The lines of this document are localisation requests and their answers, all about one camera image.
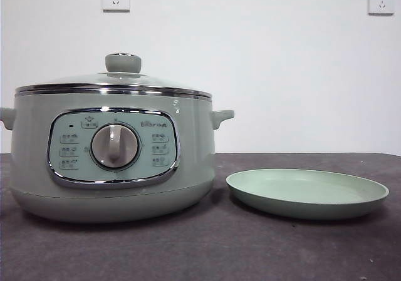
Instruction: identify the glass lid with green knob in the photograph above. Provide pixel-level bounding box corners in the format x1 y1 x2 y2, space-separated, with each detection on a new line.
15 53 211 96

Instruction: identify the pale green round plate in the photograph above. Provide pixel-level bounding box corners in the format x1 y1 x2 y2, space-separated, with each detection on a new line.
226 168 390 222

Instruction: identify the pale green electric steamer pot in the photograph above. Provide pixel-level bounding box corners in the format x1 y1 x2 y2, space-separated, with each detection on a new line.
0 88 236 224

